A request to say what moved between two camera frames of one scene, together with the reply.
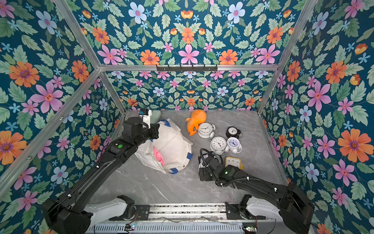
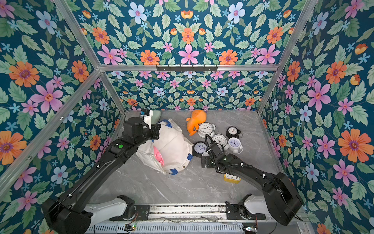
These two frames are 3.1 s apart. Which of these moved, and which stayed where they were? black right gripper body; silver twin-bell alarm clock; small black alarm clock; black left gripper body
Moved: black right gripper body
Stayed: small black alarm clock; silver twin-bell alarm clock; black left gripper body
